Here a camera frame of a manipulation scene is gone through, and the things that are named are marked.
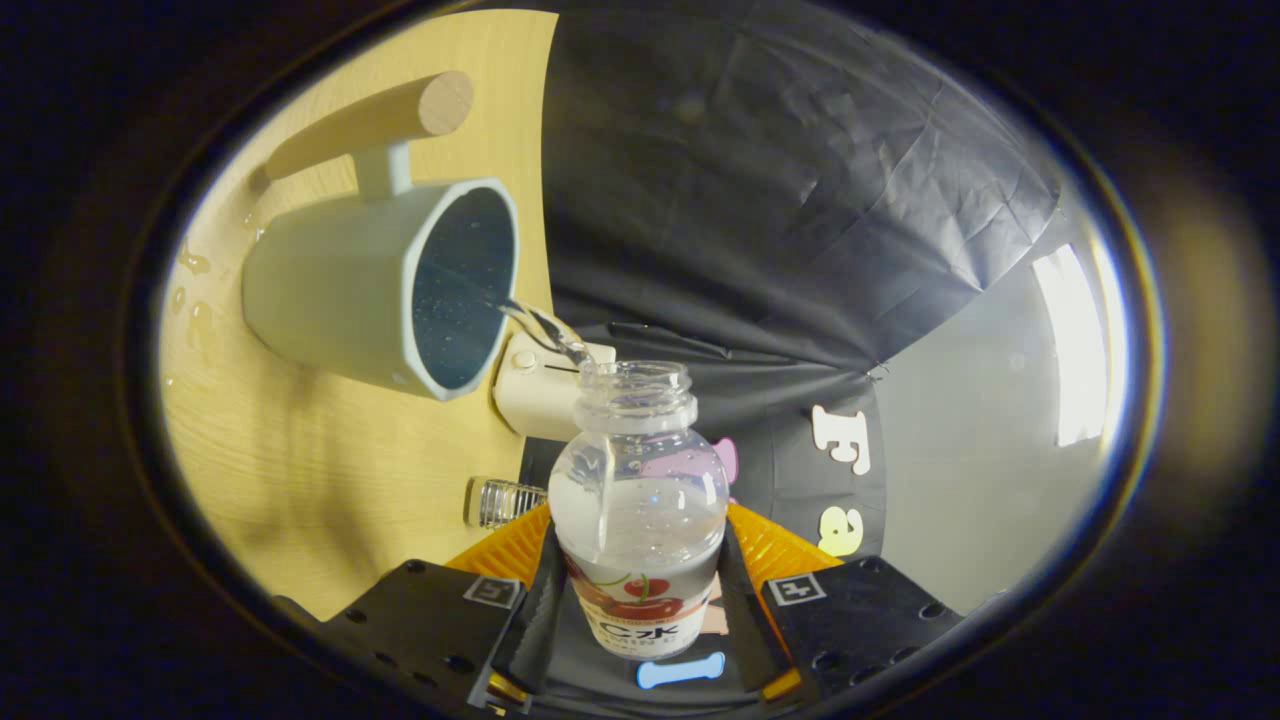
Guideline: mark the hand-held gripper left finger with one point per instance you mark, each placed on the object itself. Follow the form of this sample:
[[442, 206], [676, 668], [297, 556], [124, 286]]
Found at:
[[535, 620]]

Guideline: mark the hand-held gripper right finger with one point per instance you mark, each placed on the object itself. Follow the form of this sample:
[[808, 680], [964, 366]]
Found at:
[[745, 620]]

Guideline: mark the clear plastic juice bottle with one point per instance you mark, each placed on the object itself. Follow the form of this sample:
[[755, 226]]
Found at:
[[640, 500]]

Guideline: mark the small clear ribbed glass jar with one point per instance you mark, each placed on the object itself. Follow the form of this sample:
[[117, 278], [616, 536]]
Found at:
[[500, 503]]

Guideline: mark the cream white plastic box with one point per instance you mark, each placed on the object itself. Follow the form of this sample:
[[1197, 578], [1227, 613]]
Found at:
[[530, 395]]

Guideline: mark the light wooden table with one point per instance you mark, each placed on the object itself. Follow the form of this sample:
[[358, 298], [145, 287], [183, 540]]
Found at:
[[330, 480]]

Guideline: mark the black backdrop cloth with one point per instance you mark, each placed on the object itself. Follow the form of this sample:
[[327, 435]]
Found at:
[[750, 200]]

